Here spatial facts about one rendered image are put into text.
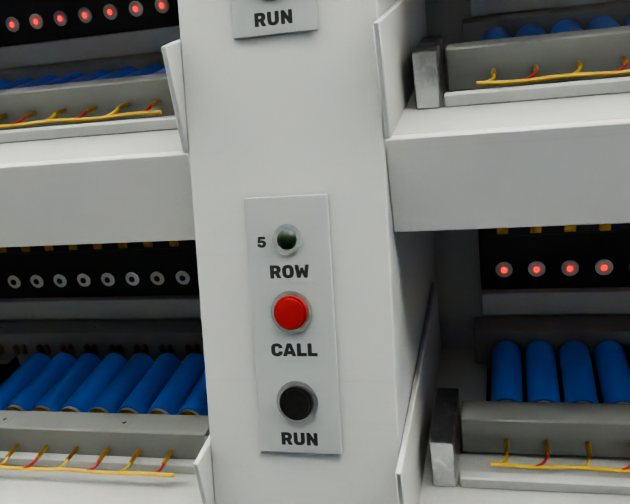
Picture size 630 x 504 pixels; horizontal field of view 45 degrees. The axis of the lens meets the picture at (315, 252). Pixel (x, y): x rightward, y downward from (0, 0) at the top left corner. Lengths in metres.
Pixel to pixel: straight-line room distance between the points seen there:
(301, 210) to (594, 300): 0.24
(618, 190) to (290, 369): 0.17
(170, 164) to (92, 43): 0.24
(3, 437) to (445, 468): 0.27
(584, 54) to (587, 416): 0.18
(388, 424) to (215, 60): 0.19
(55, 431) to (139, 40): 0.28
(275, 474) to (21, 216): 0.19
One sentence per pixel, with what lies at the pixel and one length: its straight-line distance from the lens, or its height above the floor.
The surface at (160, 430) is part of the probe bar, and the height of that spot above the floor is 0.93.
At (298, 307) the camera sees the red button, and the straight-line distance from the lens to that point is 0.35.
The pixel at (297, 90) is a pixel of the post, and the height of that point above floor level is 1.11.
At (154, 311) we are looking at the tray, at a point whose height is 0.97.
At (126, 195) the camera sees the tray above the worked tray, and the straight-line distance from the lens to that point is 0.39.
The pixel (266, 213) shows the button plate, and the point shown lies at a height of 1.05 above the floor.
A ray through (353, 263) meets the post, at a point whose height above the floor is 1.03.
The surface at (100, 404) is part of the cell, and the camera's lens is 0.50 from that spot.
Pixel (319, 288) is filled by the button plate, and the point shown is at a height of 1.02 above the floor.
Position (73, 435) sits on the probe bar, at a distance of 0.48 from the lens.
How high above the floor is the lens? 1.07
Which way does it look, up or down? 6 degrees down
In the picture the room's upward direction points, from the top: 3 degrees counter-clockwise
